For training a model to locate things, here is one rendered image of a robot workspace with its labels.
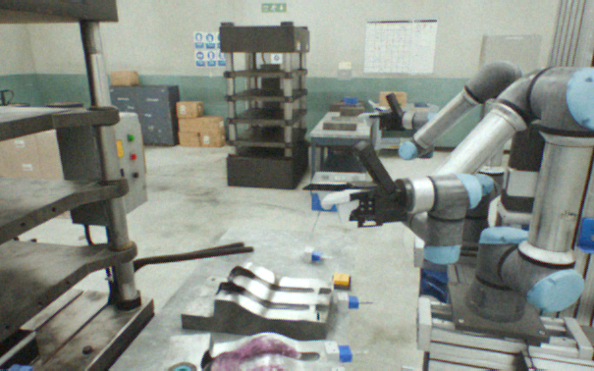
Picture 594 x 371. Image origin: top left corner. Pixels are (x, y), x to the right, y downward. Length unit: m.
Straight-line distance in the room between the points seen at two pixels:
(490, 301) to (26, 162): 4.81
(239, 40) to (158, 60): 3.64
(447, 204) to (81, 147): 1.31
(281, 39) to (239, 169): 1.72
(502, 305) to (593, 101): 0.56
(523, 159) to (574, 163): 0.38
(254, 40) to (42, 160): 2.68
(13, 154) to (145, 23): 4.34
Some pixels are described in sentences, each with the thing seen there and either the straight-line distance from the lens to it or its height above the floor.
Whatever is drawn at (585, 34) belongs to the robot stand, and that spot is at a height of 1.75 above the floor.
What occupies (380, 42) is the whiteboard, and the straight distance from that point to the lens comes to 7.71.
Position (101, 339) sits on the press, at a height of 0.78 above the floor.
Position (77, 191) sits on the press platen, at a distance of 1.52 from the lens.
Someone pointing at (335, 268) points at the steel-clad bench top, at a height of 0.80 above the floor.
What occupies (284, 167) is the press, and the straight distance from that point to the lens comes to 5.38.
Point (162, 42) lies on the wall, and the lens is 8.70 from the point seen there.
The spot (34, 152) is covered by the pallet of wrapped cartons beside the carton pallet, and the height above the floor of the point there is 0.71.
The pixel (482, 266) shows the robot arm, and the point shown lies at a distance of 1.23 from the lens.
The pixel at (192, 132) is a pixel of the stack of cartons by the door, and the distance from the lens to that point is 8.18.
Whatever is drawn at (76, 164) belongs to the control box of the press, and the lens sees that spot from 1.76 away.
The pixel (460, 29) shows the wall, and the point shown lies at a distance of 7.84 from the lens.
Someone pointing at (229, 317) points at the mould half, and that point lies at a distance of 1.48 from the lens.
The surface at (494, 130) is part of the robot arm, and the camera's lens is 1.07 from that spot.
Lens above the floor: 1.71
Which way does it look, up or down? 18 degrees down
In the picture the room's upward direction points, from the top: straight up
